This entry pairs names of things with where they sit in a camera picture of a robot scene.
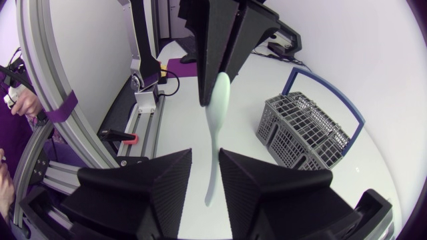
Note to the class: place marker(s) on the dark mat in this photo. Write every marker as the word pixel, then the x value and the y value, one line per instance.
pixel 181 68

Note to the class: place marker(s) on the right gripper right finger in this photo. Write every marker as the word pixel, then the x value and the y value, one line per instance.
pixel 273 203

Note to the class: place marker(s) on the person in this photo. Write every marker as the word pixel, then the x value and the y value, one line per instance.
pixel 26 103

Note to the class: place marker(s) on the grey cutlery basket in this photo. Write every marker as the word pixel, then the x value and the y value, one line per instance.
pixel 300 133

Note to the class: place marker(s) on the pale plastic spoon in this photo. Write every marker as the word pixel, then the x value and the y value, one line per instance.
pixel 215 116

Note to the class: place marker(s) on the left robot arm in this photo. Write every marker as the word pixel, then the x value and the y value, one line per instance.
pixel 145 50

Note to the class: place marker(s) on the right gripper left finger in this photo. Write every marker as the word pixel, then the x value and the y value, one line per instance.
pixel 133 200

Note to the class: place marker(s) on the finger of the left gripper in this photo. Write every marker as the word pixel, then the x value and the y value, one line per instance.
pixel 253 26
pixel 213 40

